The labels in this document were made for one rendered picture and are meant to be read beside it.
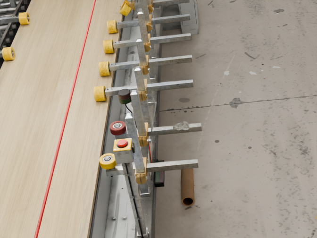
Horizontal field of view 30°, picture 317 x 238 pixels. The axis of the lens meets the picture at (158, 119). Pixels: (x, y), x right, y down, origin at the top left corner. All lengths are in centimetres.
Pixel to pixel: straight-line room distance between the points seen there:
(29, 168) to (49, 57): 104
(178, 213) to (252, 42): 209
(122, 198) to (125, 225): 19
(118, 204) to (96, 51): 109
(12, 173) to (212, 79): 240
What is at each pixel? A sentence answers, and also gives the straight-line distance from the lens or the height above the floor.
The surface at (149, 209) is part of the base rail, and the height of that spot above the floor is 70.
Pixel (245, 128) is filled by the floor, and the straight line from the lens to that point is 429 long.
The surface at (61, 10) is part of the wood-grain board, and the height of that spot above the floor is 90.
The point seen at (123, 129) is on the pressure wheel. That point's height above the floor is 90.
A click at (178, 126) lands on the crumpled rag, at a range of 294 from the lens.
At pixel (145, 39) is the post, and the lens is 347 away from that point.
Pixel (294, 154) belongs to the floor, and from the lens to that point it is 406.
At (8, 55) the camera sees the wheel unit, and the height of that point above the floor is 95.
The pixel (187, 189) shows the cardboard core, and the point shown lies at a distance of 374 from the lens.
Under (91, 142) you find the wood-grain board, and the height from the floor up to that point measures 90.
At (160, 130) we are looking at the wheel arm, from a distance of 294.
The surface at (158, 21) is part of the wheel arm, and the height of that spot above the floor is 95.
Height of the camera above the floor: 264
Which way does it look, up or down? 36 degrees down
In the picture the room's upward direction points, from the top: 10 degrees counter-clockwise
